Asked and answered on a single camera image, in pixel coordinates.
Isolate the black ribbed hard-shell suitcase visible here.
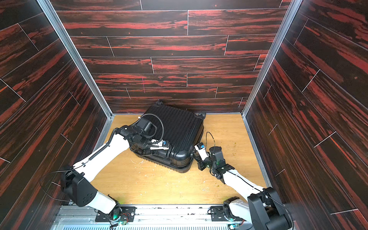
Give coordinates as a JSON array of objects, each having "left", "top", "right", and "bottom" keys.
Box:
[{"left": 129, "top": 101, "right": 206, "bottom": 173}]

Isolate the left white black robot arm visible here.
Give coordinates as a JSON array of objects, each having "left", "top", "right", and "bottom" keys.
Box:
[{"left": 60, "top": 116, "right": 170, "bottom": 221}]

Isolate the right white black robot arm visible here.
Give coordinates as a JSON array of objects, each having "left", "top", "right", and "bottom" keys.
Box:
[{"left": 195, "top": 142, "right": 295, "bottom": 230}]

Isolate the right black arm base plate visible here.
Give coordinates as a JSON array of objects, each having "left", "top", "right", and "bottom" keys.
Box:
[{"left": 208, "top": 205, "right": 251, "bottom": 222}]

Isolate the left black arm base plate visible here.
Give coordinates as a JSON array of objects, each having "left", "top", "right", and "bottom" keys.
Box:
[{"left": 95, "top": 206, "right": 137, "bottom": 223}]

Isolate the silver aluminium front rail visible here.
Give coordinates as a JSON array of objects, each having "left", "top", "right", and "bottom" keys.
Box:
[{"left": 51, "top": 204, "right": 255, "bottom": 230}]

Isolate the left aluminium corner post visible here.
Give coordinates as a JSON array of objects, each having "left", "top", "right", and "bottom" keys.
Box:
[{"left": 35, "top": 0, "right": 113, "bottom": 118}]

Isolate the aluminium corner post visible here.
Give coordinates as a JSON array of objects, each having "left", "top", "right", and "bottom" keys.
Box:
[
  {"left": 241, "top": 0, "right": 302, "bottom": 122},
  {"left": 35, "top": 0, "right": 113, "bottom": 118}
]

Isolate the right aluminium corner post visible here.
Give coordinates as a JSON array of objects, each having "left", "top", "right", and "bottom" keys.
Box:
[{"left": 241, "top": 0, "right": 302, "bottom": 122}]

